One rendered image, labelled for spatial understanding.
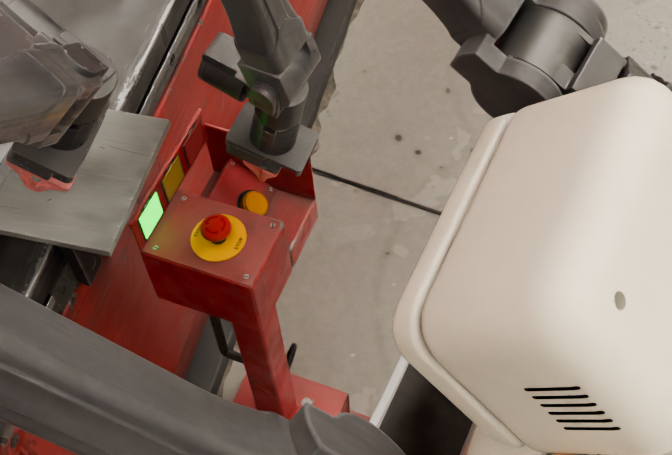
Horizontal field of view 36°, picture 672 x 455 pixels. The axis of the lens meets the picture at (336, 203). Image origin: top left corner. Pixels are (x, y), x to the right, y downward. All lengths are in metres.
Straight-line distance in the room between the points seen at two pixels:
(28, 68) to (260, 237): 0.55
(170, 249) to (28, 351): 0.82
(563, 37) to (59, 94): 0.40
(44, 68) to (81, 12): 0.65
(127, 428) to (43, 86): 0.36
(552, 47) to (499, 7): 0.05
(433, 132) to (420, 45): 0.28
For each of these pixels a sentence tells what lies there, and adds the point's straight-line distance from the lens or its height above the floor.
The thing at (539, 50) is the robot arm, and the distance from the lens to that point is 0.84.
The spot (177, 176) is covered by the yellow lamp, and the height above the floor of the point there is 0.81.
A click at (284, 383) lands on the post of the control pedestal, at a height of 0.27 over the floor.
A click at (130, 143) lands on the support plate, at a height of 1.00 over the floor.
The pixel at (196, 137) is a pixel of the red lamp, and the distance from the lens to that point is 1.39.
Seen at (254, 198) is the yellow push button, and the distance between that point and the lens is 1.42.
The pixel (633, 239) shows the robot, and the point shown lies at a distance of 0.61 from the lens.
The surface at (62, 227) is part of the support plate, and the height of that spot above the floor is 1.00.
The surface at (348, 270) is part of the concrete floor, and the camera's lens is 2.21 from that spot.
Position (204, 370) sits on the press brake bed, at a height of 0.05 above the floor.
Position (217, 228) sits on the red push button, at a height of 0.81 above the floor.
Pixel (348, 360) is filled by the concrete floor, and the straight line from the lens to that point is 2.10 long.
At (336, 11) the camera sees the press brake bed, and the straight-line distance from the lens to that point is 2.63.
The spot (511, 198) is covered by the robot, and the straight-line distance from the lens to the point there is 0.65.
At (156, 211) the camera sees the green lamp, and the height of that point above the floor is 0.81.
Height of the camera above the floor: 1.87
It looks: 54 degrees down
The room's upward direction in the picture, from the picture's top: 6 degrees counter-clockwise
